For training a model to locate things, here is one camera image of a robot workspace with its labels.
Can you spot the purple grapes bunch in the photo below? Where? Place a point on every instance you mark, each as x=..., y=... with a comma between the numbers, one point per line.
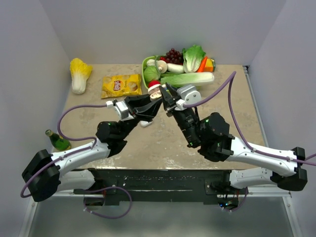
x=174, y=57

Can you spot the aluminium frame rail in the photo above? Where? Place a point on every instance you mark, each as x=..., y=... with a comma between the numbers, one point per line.
x=262, y=190

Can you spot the white daikon radish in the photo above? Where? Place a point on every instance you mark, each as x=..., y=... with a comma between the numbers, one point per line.
x=175, y=68

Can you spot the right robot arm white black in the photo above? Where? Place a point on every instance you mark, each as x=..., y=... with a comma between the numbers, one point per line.
x=211, y=136

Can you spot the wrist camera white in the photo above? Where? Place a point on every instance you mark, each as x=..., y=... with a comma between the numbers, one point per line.
x=188, y=95
x=121, y=109

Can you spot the orange pumpkin slice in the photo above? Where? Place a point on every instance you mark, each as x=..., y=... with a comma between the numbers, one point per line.
x=210, y=65

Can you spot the yellow Lays chips bag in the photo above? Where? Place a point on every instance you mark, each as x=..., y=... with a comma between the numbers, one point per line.
x=121, y=85

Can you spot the long white green cabbage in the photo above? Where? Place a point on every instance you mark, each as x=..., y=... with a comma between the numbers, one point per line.
x=195, y=79

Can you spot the white earbud charging case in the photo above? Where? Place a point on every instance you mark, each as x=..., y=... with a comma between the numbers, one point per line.
x=145, y=123

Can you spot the orange carrot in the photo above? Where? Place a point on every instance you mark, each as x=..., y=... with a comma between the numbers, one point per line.
x=202, y=65

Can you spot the yellow napa cabbage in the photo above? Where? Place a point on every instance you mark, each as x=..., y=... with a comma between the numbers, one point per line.
x=80, y=73

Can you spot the round green cabbage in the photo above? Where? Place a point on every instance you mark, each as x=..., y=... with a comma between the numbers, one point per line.
x=151, y=73

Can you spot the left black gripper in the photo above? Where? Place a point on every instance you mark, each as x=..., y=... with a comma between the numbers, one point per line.
x=148, y=110

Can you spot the green plastic basket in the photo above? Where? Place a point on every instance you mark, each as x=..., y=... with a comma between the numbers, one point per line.
x=151, y=62

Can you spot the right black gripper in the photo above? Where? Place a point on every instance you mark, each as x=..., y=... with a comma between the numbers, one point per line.
x=169, y=102

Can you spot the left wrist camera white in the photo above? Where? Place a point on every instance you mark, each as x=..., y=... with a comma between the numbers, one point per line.
x=121, y=109

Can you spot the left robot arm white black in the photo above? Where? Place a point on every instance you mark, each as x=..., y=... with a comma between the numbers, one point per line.
x=48, y=173

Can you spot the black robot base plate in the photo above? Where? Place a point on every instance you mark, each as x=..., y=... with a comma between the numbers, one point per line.
x=177, y=185

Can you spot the red apple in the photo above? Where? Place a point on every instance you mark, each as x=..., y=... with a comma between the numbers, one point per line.
x=153, y=83

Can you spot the green champagne bottle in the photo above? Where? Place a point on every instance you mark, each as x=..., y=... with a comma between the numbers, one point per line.
x=57, y=141

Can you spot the green leafy lettuce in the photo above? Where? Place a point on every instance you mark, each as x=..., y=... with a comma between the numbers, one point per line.
x=192, y=58

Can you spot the beige mushroom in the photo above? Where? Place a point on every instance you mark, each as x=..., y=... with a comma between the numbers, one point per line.
x=161, y=66

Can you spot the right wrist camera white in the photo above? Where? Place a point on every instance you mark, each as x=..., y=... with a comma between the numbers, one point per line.
x=188, y=95

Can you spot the beige earbud case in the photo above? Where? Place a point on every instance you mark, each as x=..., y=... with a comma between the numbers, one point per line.
x=154, y=92

